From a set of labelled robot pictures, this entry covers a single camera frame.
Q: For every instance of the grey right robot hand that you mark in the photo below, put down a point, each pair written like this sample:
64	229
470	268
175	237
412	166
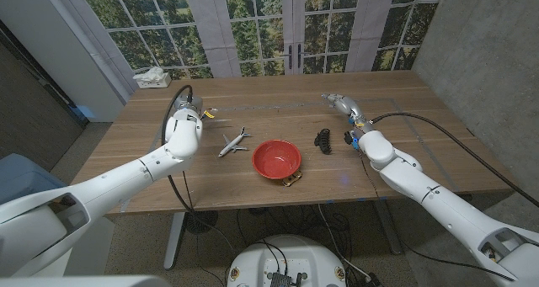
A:
347	104

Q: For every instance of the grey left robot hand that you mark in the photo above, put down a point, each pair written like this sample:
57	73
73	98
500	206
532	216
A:
189	104

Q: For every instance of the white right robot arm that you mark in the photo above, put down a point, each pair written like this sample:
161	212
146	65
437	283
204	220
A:
421	186

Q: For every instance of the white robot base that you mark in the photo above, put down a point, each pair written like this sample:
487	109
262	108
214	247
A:
286	257

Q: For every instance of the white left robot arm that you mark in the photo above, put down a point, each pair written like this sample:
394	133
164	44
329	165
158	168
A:
126	177

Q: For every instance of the white toy airplane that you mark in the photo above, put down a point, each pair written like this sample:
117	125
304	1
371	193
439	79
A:
232	145

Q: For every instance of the red bowl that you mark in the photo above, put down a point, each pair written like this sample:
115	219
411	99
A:
276	158

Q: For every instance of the gold toy car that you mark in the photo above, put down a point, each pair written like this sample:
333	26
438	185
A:
292	180

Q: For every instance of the white tissue box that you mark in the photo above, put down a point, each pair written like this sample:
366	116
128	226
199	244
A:
153	80

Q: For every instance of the black hair claw clip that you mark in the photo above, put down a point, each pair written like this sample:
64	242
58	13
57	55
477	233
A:
323	141

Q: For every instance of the printed window backdrop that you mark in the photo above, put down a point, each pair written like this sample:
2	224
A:
261	26

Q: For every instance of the black round fan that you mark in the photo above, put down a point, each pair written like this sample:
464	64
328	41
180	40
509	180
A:
202	221

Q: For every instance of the grey table leg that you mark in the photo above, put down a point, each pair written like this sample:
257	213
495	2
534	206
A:
389	232

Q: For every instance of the white table leg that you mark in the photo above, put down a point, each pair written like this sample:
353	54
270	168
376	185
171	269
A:
173	240

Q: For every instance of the blue-grey container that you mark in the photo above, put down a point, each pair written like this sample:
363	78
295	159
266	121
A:
21	177

